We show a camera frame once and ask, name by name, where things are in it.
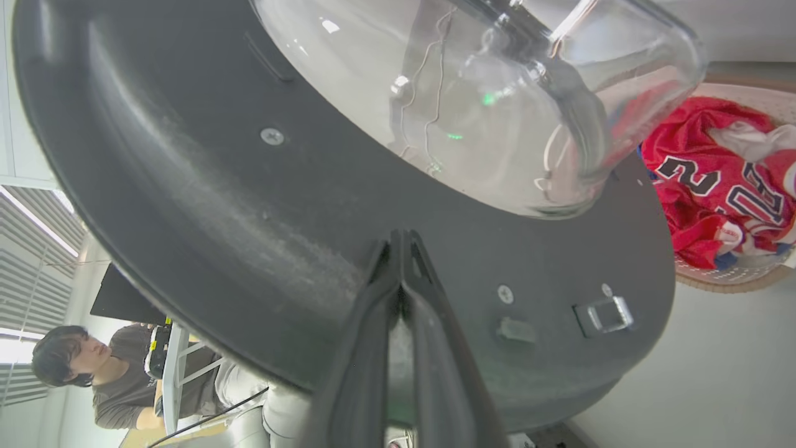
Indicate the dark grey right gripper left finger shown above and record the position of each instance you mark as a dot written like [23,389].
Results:
[354,379]

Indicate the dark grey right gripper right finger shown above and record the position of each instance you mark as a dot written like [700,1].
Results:
[441,373]

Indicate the black washing machine door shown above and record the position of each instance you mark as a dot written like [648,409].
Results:
[298,205]

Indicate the white desk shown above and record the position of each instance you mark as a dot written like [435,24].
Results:
[173,373]

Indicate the seated person in grey shirt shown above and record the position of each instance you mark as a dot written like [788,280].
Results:
[118,379]

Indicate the black monitor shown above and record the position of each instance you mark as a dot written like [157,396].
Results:
[121,298]

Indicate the white woven laundry basket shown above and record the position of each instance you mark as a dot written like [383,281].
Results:
[746,274]

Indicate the red basketball jersey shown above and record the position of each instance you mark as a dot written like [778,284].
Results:
[715,186]

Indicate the white window blinds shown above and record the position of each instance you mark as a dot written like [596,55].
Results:
[31,267]

